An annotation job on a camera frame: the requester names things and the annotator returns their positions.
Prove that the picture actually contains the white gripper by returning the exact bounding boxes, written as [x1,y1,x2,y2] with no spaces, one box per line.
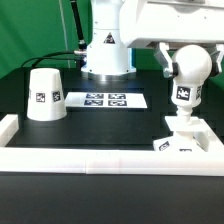
[119,0,224,78]

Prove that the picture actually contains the white lamp bulb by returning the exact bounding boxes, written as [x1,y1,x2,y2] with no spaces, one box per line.
[171,45,212,123]

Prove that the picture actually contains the white lamp base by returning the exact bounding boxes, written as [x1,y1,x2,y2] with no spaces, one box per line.
[153,116,209,152]

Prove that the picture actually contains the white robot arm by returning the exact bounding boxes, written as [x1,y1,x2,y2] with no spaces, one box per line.
[82,0,224,78]

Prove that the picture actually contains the white lamp shade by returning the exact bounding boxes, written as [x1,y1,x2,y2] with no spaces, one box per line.
[27,68,67,121]

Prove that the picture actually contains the white marker sheet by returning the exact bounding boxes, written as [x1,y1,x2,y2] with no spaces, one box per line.
[65,92,147,109]

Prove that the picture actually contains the white U-shaped fence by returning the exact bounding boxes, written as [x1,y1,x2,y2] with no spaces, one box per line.
[0,114,224,176]

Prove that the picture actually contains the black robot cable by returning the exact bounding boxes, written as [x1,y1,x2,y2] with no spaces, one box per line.
[20,0,88,69]

